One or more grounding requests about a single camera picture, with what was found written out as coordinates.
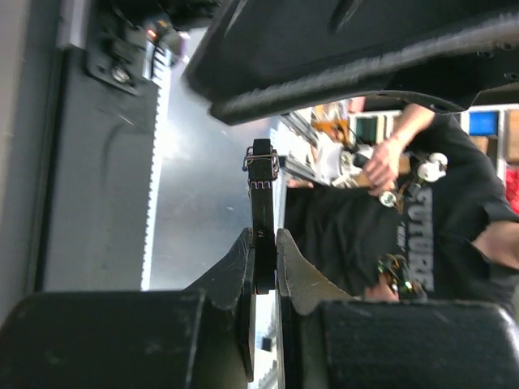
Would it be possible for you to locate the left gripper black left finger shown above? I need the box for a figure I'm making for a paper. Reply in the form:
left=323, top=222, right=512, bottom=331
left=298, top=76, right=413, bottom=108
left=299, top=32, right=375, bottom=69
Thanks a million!
left=1, top=229, right=255, bottom=388

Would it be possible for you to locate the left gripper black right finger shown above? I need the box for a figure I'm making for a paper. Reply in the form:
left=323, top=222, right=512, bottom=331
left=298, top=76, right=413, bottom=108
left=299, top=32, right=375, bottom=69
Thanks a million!
left=277, top=229, right=518, bottom=388

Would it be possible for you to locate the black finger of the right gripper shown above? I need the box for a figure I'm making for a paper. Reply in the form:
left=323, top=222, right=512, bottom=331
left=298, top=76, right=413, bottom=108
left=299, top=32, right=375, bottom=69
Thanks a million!
left=185, top=1, right=518, bottom=125

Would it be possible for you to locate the black SFP module with latch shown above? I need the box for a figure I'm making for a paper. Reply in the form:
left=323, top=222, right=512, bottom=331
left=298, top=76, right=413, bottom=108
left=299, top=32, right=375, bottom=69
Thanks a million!
left=242, top=139, right=279, bottom=294

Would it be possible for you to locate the person in black shirt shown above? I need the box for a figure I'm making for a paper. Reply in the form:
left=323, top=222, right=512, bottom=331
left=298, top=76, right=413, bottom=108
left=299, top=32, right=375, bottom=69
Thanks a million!
left=284, top=104, right=518, bottom=311

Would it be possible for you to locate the operator hand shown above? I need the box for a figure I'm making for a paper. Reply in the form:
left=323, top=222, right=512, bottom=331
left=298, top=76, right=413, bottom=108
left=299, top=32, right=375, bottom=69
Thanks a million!
left=363, top=139, right=405, bottom=190

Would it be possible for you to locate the perforated cable duct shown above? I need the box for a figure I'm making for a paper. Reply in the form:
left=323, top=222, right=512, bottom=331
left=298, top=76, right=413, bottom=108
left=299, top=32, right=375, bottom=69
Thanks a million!
left=140, top=44, right=170, bottom=291

